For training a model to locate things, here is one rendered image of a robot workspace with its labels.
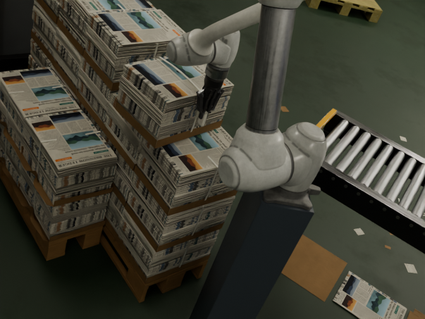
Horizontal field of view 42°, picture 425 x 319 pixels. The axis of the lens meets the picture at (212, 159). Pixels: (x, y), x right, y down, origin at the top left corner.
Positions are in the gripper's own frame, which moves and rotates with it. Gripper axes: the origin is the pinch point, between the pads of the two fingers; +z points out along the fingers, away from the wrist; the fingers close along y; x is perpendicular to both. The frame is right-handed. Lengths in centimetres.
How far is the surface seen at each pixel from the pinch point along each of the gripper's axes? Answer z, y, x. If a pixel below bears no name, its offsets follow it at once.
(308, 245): 96, -94, 22
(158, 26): -13, -9, -54
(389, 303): 97, -110, 74
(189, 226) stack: 47, 4, 16
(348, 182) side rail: 17, -58, 43
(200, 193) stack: 26.8, 4.7, 16.4
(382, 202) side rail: 17, -64, 59
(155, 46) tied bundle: -9.8, -0.4, -41.2
